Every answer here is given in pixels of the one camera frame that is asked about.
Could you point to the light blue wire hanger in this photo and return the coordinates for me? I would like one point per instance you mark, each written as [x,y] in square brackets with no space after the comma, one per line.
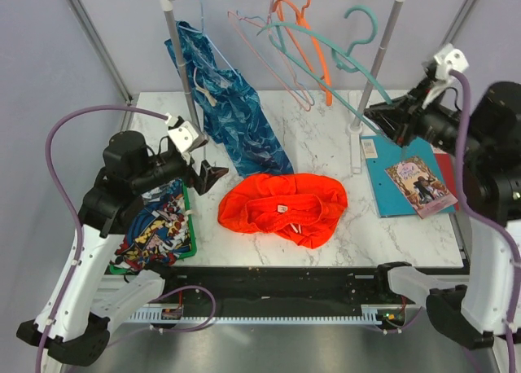
[225,40]

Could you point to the teal folder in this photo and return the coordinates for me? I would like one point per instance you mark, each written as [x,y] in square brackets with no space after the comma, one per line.
[381,154]

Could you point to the green plastic basket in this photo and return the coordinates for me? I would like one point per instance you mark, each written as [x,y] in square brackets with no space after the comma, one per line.
[191,226]

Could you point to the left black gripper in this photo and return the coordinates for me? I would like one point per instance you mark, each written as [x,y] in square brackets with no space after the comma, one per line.
[207,176]

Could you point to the white cable duct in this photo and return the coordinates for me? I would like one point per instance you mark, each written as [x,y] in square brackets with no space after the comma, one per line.
[154,314]

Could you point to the orange plastic hanger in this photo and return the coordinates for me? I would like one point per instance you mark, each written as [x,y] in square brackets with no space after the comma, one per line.
[277,7]

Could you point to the teal plastic hanger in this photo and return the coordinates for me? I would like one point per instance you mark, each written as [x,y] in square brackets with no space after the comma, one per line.
[343,59]

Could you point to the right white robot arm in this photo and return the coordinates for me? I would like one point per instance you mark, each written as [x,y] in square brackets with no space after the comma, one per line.
[473,314]

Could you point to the blue patterned shorts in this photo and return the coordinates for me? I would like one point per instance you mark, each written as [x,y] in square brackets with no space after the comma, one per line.
[232,109]

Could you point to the pink illustrated book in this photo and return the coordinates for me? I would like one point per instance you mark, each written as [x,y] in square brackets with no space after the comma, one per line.
[423,190]

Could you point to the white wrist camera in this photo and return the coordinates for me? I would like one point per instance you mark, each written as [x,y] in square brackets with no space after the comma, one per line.
[447,59]
[183,134]

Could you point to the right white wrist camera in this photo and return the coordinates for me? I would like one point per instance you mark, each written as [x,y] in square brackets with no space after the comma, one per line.
[447,59]

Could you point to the colourful comic print shorts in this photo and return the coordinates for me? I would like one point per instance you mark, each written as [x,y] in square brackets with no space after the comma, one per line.
[163,234]

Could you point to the red book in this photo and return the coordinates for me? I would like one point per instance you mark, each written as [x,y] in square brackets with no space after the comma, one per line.
[444,162]

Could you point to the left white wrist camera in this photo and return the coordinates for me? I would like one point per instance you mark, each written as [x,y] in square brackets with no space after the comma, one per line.
[183,134]

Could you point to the orange shorts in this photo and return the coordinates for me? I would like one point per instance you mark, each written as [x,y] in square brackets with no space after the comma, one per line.
[304,208]

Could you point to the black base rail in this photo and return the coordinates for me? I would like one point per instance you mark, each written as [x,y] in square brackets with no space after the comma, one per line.
[278,291]

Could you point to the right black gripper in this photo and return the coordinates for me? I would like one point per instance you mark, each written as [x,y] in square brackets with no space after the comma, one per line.
[399,118]

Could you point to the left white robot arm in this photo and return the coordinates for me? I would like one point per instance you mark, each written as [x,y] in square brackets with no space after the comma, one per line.
[72,328]

